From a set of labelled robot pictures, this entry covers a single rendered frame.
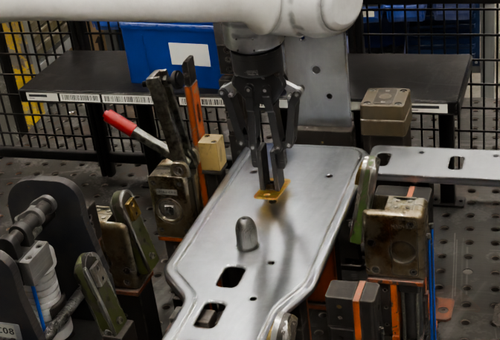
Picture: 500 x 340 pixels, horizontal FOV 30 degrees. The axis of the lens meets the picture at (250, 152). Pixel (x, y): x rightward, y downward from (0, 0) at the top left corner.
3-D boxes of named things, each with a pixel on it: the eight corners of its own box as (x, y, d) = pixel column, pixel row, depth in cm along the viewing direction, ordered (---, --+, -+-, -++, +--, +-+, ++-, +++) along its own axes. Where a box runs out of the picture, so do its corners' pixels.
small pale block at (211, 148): (242, 322, 169) (216, 143, 152) (225, 320, 170) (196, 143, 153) (248, 310, 172) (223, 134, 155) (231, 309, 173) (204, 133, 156)
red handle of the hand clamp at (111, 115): (187, 166, 146) (100, 114, 146) (181, 175, 147) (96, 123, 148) (196, 153, 149) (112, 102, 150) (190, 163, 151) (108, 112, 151)
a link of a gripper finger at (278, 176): (274, 142, 144) (279, 142, 144) (280, 181, 147) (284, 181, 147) (269, 152, 142) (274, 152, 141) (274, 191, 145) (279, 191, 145)
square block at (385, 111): (411, 280, 174) (404, 106, 158) (369, 277, 177) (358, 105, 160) (418, 257, 181) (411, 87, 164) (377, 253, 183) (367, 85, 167)
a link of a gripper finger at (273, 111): (266, 76, 140) (275, 75, 139) (280, 142, 144) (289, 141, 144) (258, 87, 136) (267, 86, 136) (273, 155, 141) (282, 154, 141)
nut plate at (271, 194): (276, 200, 142) (275, 193, 142) (252, 199, 143) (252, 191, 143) (292, 181, 150) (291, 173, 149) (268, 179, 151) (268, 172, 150)
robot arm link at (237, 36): (272, 18, 127) (277, 59, 130) (290, -4, 135) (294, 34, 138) (210, 18, 130) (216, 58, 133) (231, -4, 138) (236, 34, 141)
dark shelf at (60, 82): (459, 116, 165) (458, 101, 164) (19, 103, 194) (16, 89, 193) (472, 68, 184) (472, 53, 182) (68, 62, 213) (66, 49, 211)
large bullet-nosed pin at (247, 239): (256, 261, 135) (251, 222, 132) (235, 260, 136) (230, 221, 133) (263, 249, 138) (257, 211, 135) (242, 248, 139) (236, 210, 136)
